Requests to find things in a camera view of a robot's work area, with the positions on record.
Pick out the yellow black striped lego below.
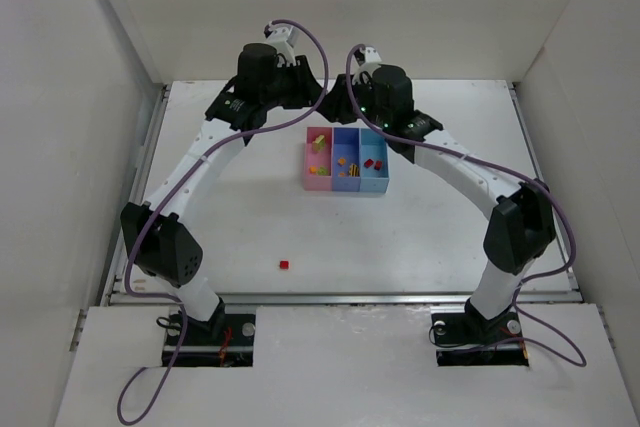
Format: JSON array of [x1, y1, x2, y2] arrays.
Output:
[[348, 164, 360, 177]]

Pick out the green yellow lego stack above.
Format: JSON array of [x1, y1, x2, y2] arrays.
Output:
[[312, 135, 326, 153]]

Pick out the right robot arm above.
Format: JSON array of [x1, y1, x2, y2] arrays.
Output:
[[319, 64, 556, 344]]

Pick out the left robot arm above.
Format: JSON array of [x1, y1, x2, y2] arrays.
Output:
[[120, 40, 323, 337]]

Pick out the dark blue container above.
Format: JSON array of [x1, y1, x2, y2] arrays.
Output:
[[331, 127, 361, 193]]

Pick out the pink container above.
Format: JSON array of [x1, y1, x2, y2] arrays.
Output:
[[302, 127, 333, 192]]

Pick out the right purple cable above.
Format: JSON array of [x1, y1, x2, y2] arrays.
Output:
[[346, 44, 587, 367]]

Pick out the purple cable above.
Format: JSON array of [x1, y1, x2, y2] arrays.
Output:
[[346, 44, 587, 367], [117, 19, 330, 426]]

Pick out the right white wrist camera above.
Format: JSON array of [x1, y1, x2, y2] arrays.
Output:
[[352, 46, 382, 85]]

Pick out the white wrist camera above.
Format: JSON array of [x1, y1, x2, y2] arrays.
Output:
[[264, 23, 300, 64], [352, 46, 382, 85]]

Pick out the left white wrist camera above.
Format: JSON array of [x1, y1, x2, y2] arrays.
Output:
[[264, 23, 300, 64]]

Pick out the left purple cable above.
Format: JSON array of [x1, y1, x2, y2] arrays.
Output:
[[117, 19, 330, 426]]

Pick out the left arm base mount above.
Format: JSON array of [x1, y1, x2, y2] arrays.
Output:
[[156, 313, 256, 368]]

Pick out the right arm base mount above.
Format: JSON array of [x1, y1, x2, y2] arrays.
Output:
[[429, 312, 529, 367]]

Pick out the aluminium front rail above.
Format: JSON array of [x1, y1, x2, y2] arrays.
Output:
[[107, 289, 584, 307]]

